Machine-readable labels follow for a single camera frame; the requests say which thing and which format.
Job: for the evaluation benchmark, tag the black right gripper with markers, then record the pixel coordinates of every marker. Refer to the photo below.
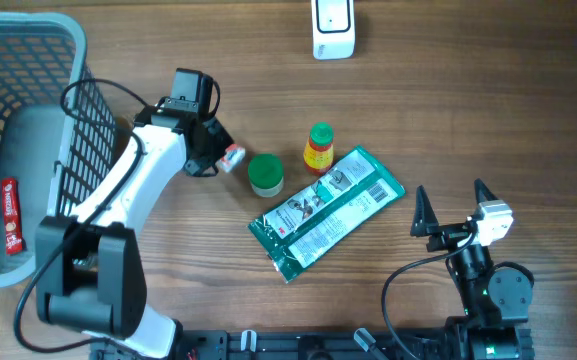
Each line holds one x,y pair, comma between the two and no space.
425,223

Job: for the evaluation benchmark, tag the green white sachet packet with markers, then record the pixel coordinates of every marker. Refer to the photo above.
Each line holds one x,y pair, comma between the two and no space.
299,231

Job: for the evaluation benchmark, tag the red yellow green-capped bottle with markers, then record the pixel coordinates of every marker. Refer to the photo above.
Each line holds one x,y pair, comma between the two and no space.
318,155

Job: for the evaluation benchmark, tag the white barcode scanner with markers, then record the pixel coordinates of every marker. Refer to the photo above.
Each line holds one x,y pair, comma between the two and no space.
333,29

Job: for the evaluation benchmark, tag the grey plastic mesh basket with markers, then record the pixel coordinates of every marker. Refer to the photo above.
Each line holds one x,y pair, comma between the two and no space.
56,129

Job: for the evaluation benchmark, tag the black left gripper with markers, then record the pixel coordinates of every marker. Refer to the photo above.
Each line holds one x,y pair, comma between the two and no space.
225,139

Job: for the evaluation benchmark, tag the black mounting rail base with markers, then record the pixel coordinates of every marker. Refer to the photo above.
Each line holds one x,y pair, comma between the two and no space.
424,343

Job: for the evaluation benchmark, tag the red snack stick packet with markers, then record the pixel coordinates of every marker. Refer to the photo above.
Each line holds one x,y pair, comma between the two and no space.
11,216

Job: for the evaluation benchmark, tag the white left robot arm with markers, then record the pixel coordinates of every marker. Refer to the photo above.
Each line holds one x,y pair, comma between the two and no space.
89,275

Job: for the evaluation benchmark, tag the green lidded round jar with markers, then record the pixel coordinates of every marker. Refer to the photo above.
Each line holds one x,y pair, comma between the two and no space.
266,175

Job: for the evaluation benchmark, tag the small orange white box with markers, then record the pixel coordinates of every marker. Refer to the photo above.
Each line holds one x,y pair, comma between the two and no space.
234,155

